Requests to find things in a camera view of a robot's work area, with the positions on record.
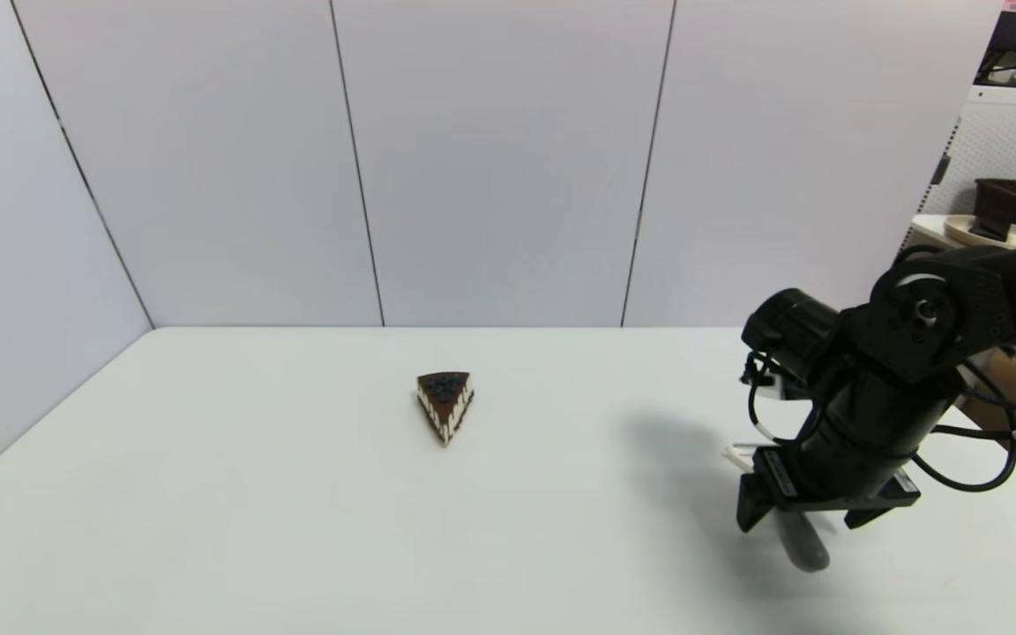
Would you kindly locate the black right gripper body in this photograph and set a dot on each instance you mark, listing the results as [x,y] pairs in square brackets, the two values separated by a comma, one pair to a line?
[825,489]

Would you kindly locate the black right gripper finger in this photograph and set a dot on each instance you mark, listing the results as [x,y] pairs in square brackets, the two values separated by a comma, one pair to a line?
[865,517]
[750,510]

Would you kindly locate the black and grey right robot arm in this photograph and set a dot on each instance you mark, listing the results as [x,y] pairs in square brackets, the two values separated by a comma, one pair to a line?
[914,353]

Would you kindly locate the white side table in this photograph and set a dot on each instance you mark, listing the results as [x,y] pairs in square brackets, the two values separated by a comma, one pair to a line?
[931,227]

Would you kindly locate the small black object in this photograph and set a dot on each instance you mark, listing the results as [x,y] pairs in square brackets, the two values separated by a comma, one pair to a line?
[990,229]

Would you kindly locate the chocolate cake slice with blueberries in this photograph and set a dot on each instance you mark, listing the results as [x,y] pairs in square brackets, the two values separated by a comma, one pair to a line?
[444,406]

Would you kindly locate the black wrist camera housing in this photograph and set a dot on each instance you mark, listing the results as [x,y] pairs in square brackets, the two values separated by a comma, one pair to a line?
[790,328]

